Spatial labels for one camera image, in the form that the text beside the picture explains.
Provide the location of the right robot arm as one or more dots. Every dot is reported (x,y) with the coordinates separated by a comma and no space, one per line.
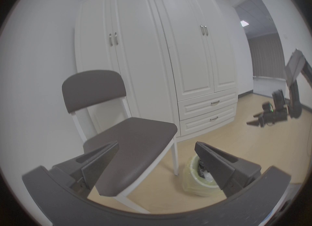
(295,98)

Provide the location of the grey curtain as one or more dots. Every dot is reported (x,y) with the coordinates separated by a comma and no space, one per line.
(267,57)

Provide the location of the crumpled white paper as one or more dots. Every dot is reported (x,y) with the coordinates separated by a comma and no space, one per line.
(209,176)

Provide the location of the ceiling light panel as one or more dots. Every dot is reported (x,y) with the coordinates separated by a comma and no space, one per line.
(244,23)

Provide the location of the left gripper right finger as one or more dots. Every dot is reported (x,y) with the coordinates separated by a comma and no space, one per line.
(219,166)

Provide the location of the white chair with grey seat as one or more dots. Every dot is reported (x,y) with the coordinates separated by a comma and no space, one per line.
(136,142)

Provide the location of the white wardrobe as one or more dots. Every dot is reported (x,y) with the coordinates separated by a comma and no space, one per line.
(146,49)

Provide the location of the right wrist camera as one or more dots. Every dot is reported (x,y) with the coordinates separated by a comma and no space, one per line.
(267,107)

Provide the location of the white trash bin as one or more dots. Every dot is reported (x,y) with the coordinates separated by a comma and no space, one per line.
(195,183)

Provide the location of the crumpled black plastic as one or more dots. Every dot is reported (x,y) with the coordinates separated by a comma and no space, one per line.
(202,167)

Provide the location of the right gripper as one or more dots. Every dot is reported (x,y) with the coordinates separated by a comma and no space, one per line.
(276,116)

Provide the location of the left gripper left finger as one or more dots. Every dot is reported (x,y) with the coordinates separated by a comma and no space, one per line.
(93,165)

